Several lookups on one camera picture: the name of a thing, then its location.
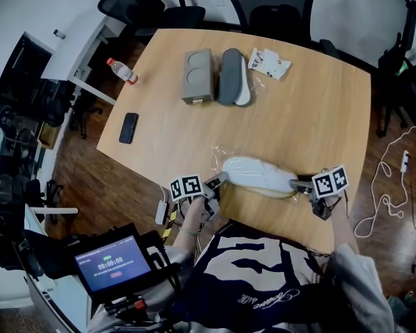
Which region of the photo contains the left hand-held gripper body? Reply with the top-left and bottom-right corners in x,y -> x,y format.
169,174 -> 222,223

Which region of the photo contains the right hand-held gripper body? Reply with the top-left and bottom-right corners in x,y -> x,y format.
309,164 -> 350,221

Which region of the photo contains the clear plastic bag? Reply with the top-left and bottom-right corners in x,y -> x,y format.
209,144 -> 303,205

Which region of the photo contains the white footwear slipper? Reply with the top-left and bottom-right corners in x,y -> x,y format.
221,155 -> 299,199

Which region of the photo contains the white-soled footwear slipper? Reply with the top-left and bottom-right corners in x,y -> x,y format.
234,54 -> 253,108

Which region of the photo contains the grey-soled footwear slipper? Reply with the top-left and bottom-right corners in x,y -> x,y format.
217,47 -> 244,106

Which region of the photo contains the person's right forearm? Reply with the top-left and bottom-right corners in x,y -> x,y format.
327,195 -> 361,255

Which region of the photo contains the person's left forearm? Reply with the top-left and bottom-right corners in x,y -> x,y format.
172,195 -> 209,253

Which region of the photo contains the white power adapter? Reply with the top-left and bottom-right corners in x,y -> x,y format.
155,199 -> 170,226

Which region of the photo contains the black smartphone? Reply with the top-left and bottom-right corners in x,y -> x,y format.
119,112 -> 140,145

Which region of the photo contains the person's navy printed shirt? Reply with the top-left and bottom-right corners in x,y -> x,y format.
89,219 -> 397,333

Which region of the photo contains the grey box with round holes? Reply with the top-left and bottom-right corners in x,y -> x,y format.
181,48 -> 216,105

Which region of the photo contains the empty clear plastic wrapper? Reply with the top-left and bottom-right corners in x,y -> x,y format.
250,74 -> 266,95

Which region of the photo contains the black monitor with screen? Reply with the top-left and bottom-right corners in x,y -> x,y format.
71,233 -> 154,295

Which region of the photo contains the white printed packet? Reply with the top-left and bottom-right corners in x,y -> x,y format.
247,47 -> 292,82

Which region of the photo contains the red-capped water bottle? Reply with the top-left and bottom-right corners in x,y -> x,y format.
106,58 -> 139,86

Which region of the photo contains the black folding chair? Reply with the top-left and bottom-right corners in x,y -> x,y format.
376,0 -> 416,139

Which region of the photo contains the small cardboard box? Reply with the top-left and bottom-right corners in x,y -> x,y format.
37,121 -> 60,151

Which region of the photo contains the white desk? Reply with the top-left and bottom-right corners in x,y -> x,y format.
40,15 -> 126,105

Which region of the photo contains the black mesh office chair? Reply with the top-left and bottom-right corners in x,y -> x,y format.
218,0 -> 320,50

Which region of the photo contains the black office chair with armrest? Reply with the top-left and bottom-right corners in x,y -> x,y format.
95,0 -> 207,45

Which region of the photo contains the white cable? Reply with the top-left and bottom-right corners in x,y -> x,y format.
353,126 -> 416,239

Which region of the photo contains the black camera rig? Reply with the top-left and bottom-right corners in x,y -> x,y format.
19,222 -> 183,325

